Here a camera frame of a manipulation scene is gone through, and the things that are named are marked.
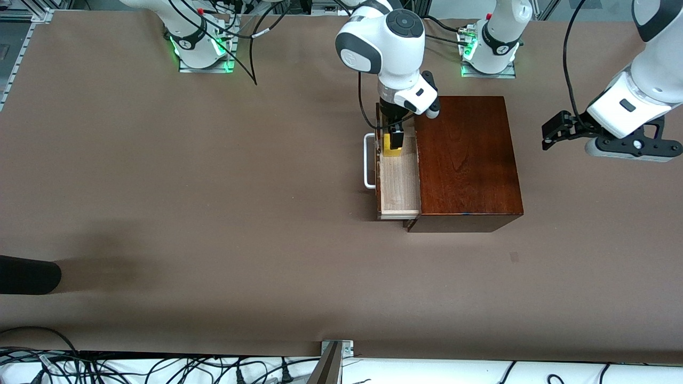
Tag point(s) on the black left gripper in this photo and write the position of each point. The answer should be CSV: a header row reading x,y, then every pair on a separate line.
x,y
578,126

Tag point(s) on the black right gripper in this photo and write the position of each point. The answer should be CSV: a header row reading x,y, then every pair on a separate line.
x,y
390,114

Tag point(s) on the yellow block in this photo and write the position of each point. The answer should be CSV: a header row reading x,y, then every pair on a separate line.
x,y
386,146

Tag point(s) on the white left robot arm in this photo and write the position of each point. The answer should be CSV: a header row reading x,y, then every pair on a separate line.
x,y
629,101

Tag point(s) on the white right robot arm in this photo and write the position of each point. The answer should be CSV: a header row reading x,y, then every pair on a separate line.
x,y
395,48

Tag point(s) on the dark wooden cabinet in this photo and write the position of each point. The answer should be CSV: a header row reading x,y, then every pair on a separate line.
x,y
469,160

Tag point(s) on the brown table cover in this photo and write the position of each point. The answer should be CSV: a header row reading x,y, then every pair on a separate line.
x,y
213,213

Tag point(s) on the black cylinder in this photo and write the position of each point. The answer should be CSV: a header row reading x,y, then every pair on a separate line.
x,y
26,274

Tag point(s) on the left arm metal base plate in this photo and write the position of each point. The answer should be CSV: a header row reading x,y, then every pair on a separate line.
x,y
509,72

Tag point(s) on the aluminium frame structure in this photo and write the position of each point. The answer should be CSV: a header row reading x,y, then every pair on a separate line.
x,y
320,6

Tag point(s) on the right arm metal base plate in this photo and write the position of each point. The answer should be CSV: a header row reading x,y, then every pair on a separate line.
x,y
227,58

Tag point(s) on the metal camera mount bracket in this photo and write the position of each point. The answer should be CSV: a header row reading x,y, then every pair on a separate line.
x,y
328,368

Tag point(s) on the aluminium frame rail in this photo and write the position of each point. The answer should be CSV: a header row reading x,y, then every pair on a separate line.
x,y
26,48

